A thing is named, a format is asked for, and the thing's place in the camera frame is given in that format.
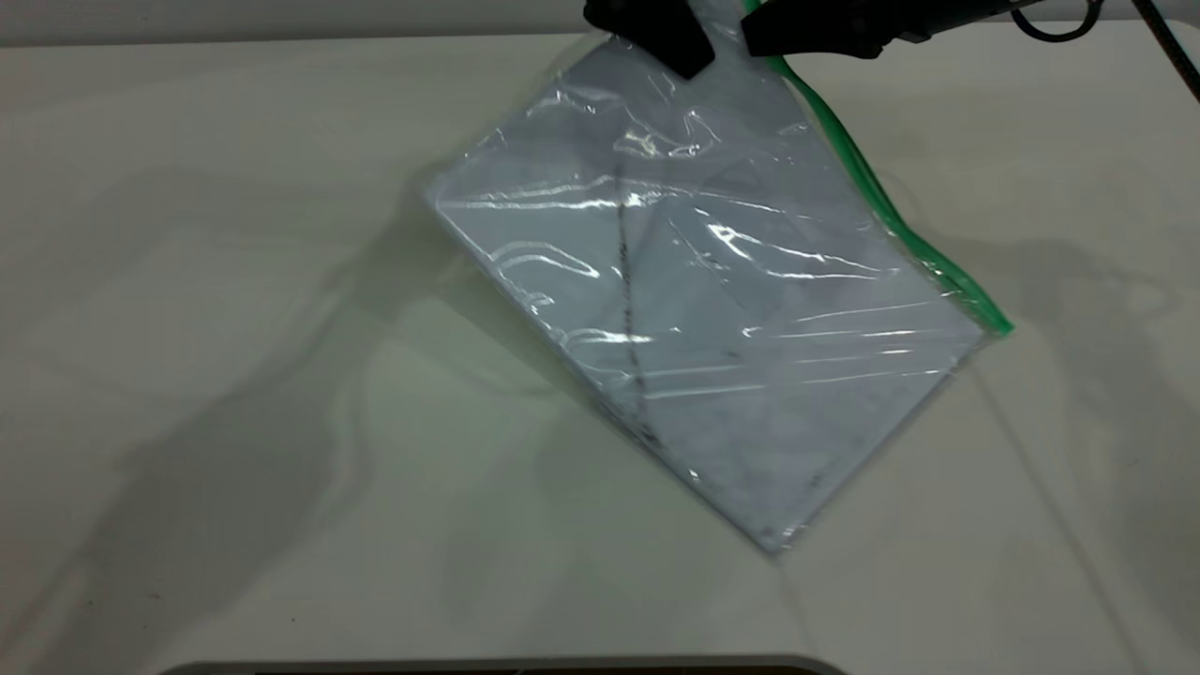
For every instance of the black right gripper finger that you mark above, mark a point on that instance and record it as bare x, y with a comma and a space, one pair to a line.
661, 28

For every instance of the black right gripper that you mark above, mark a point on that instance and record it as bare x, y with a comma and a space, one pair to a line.
956, 11

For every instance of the clear bag with green zipper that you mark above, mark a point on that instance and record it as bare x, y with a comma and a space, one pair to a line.
712, 309

